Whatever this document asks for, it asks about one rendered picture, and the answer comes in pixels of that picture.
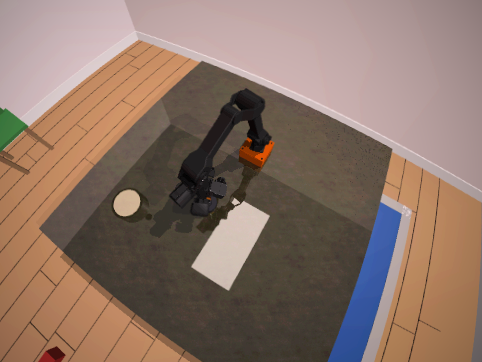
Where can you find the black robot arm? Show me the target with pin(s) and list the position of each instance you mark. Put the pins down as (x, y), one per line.
(196, 167)

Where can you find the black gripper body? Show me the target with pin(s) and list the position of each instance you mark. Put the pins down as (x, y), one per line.
(201, 208)

